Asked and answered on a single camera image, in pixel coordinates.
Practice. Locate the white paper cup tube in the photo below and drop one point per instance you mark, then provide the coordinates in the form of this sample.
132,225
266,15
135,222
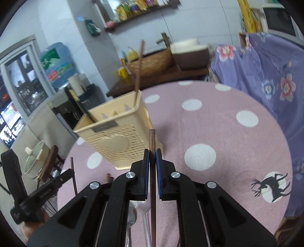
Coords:
76,84

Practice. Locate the bronze faucet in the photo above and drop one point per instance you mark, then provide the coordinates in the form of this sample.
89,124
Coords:
166,41

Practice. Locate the white and brown rice cooker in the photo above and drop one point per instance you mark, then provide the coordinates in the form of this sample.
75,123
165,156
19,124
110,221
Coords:
192,59

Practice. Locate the blue water jug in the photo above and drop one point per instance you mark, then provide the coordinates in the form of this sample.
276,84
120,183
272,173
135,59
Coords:
57,64

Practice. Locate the wooden chopstick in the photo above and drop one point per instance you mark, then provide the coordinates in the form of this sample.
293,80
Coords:
73,175
109,178
140,64
152,140

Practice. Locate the grey water dispenser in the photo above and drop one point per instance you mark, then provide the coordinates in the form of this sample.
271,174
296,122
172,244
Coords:
68,116

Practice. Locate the white microwave oven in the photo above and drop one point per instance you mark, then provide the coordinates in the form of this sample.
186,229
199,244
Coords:
280,21

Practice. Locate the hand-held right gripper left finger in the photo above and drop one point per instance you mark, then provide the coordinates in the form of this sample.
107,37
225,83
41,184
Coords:
146,171

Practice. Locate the person's left hand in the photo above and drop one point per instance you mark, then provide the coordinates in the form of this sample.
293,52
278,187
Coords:
32,229

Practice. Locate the wooden stool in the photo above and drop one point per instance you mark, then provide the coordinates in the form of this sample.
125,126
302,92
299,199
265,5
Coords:
51,161

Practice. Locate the wicker wash basin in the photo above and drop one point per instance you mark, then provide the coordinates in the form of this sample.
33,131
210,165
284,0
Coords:
154,63

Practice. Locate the green hanging packet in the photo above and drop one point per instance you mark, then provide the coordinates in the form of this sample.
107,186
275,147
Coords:
92,27

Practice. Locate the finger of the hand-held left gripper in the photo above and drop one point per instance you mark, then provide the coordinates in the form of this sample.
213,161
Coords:
64,177

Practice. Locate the pink round ornament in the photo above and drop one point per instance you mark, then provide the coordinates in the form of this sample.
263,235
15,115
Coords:
110,24

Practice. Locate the yellow roll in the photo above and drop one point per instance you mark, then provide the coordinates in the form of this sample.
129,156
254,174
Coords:
247,16

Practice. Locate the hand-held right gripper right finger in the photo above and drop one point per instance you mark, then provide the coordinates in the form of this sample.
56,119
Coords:
158,173

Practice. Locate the row of condiment bottles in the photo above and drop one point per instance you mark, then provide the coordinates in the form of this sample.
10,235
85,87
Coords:
123,10

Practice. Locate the wooden framed mirror shelf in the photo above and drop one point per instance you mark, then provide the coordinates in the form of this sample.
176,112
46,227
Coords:
142,14

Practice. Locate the purple floral cloth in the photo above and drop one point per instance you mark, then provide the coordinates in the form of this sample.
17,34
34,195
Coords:
268,66

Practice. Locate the beige perforated utensil holder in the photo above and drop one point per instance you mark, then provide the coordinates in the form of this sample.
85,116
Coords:
111,144

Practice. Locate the dark wooden table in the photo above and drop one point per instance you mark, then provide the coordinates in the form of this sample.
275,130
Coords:
161,78

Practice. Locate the pink polka dot tablecloth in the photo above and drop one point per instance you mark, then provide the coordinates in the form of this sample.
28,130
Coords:
213,123

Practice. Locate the window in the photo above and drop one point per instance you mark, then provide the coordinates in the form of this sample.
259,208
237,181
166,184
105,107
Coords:
21,80

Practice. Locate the glass pot lid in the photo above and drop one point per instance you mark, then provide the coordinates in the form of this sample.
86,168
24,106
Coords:
33,163

